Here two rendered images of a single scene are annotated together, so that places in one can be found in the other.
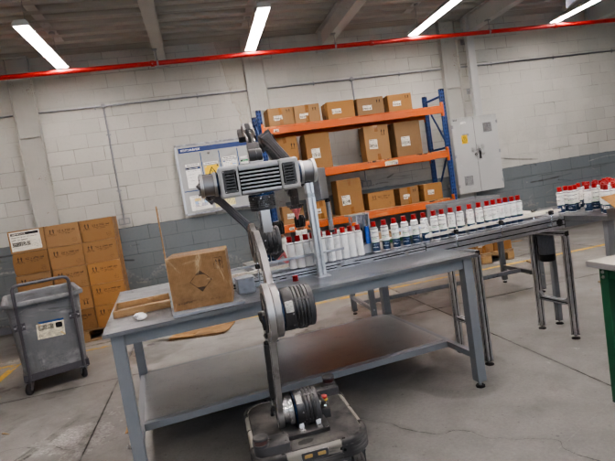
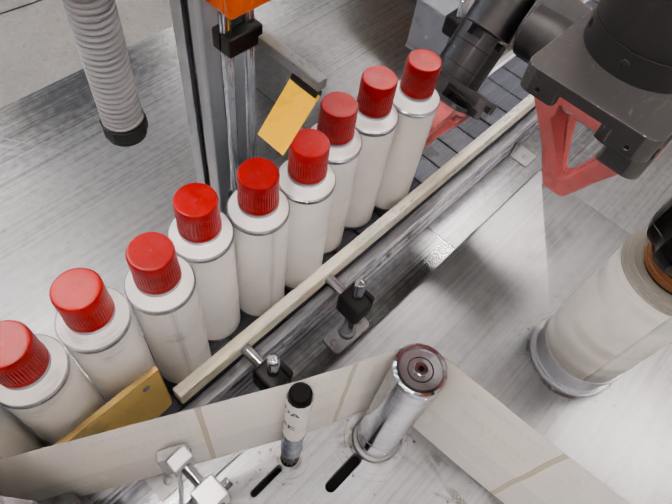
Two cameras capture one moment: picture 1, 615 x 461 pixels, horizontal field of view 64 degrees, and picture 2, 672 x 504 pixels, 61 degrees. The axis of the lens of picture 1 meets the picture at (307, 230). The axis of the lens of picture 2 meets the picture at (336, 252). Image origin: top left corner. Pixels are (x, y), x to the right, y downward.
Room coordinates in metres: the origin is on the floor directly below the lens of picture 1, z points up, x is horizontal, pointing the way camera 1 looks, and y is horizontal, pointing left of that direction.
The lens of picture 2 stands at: (3.33, -0.19, 1.42)
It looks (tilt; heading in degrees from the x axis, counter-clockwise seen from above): 57 degrees down; 141
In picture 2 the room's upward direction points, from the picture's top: 11 degrees clockwise
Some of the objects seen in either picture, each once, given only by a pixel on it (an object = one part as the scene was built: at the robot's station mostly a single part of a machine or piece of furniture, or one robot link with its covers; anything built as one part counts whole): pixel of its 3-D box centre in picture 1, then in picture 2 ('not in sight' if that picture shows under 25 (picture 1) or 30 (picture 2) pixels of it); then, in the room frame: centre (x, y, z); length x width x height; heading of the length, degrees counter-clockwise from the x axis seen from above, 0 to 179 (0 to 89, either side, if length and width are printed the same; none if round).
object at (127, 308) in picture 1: (143, 305); not in sight; (2.74, 0.99, 0.85); 0.30 x 0.26 x 0.04; 107
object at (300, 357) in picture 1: (291, 337); not in sight; (3.18, 0.21, 0.40); 2.04 x 1.25 x 0.81; 107
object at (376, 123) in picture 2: (299, 251); (363, 154); (3.02, 0.07, 0.98); 0.05 x 0.05 x 0.20
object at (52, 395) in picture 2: (350, 241); (54, 396); (3.13, -0.27, 0.98); 0.05 x 0.05 x 0.20
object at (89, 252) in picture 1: (77, 280); not in sight; (5.89, 2.85, 0.70); 1.20 x 0.82 x 1.39; 107
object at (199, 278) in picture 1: (201, 276); not in sight; (2.56, 0.59, 0.99); 0.30 x 0.24 x 0.27; 97
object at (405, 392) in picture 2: not in sight; (394, 409); (3.26, -0.04, 0.97); 0.05 x 0.05 x 0.19
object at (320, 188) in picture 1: (315, 184); not in sight; (2.99, -0.09, 1.38); 0.17 x 0.10 x 0.19; 162
